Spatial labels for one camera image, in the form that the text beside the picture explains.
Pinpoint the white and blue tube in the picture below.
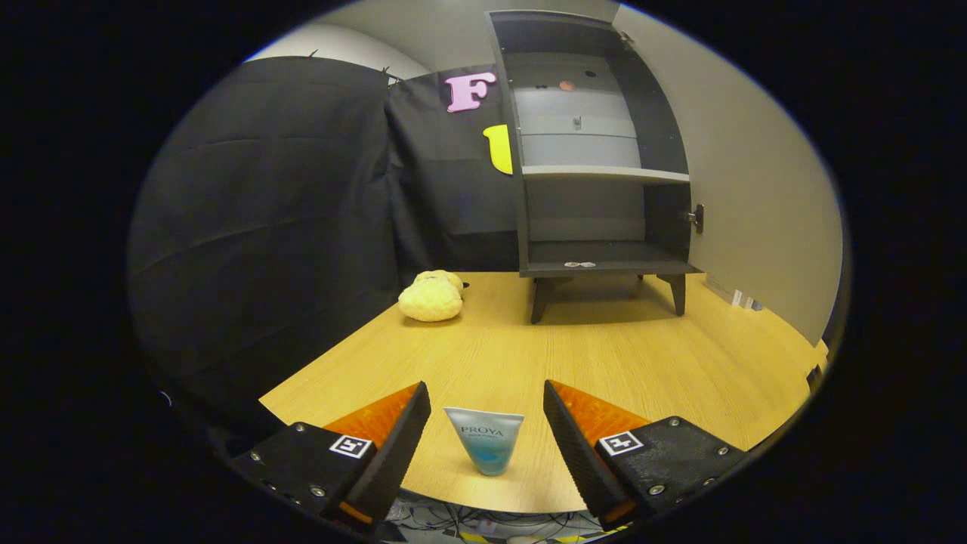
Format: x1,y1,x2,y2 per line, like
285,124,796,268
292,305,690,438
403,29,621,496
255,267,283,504
443,406,525,477

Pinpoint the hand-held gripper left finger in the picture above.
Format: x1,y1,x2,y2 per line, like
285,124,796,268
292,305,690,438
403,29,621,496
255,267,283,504
229,381,433,536

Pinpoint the tangle of cables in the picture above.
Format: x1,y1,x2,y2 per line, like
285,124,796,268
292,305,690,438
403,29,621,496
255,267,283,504
389,495,613,543

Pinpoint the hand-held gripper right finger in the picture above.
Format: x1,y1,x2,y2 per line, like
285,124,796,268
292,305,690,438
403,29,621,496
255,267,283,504
542,379,750,531

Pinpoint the black backdrop cloth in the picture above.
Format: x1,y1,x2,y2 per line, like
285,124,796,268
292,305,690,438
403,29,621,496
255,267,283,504
128,57,522,424

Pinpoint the dark grey cabinet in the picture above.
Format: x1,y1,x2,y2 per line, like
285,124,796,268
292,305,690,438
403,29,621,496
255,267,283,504
487,9,705,326

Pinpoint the beige cabinet door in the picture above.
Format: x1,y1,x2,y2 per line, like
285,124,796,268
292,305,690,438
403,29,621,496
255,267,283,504
613,4,845,347

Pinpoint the yellow plush toy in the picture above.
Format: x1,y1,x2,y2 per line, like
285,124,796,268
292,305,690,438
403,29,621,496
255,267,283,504
398,270,466,323

